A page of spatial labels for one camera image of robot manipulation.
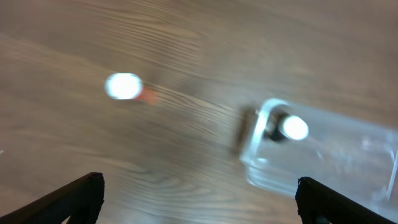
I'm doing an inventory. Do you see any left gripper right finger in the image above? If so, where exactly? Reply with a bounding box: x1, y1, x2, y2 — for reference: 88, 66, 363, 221
295, 177, 394, 224

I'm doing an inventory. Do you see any black bottle white cap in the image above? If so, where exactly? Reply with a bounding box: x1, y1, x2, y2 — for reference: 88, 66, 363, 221
262, 112, 309, 142

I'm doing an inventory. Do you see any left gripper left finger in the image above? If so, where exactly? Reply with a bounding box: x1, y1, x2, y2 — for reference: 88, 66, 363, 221
1, 172, 104, 224

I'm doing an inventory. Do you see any orange tube white cap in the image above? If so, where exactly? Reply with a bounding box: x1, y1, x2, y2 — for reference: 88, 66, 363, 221
104, 73, 157, 104

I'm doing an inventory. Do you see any clear plastic container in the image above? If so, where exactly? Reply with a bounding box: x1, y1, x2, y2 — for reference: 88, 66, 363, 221
240, 98, 397, 222

